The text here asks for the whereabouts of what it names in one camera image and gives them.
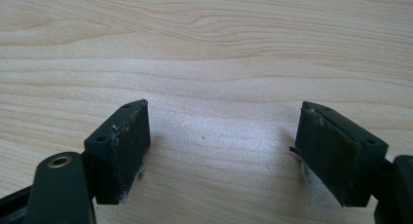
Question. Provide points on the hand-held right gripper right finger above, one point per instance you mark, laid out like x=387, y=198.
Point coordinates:
x=338, y=156

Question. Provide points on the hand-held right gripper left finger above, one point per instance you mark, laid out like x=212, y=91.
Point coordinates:
x=119, y=159

